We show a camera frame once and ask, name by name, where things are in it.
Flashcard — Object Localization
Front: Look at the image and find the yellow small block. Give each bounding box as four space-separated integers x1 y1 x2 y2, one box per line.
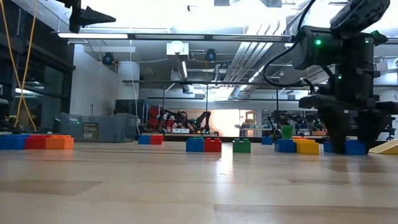
368 139 398 155

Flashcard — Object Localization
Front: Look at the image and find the orange small block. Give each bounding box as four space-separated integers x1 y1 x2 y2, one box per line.
45 134 75 150

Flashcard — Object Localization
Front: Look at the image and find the black aluminium table frame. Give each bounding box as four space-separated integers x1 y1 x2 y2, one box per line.
133 133 358 143

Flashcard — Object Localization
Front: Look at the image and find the red small block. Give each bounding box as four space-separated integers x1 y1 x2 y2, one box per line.
203 138 223 153
24 134 47 150

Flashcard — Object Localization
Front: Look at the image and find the red background machine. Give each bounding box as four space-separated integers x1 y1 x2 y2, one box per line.
148 106 170 128

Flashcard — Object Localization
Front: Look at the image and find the black bin label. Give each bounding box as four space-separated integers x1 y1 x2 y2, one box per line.
82 122 100 141

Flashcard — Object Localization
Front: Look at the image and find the black overhead beam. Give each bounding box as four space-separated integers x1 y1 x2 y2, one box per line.
51 32 295 44

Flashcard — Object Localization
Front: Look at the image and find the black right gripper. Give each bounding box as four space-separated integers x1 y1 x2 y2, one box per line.
298 69 398 156

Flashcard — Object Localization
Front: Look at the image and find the white round column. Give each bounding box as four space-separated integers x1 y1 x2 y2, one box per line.
117 61 141 100

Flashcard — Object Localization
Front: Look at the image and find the long background shelf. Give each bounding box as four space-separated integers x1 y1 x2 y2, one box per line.
122 79 312 85

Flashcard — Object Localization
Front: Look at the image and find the red long block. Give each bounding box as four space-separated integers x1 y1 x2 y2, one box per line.
150 134 165 146

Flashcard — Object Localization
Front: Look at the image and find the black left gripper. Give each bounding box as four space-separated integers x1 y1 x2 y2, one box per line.
63 0 117 34

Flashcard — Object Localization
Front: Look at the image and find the green tall block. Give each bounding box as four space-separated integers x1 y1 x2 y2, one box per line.
281 124 294 140

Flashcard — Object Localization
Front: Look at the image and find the person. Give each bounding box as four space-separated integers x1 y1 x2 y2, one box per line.
177 111 189 130

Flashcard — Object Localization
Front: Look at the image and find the grey plastic bin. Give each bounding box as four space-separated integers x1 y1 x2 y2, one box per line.
60 112 139 144

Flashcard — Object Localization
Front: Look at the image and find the green small block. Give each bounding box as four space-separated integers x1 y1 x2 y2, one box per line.
232 138 251 154

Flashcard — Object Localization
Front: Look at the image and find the yellow cable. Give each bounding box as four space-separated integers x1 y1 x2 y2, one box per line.
0 0 39 133

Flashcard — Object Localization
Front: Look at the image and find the yellow long block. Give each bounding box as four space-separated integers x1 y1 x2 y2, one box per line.
295 139 320 155

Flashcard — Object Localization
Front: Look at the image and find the white globe lamp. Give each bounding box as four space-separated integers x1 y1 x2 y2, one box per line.
166 40 190 56

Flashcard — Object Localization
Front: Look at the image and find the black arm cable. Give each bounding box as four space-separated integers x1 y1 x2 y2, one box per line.
262 0 317 94

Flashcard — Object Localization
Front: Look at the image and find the blue long block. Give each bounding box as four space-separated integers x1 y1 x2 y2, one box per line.
323 139 366 156
0 134 26 151

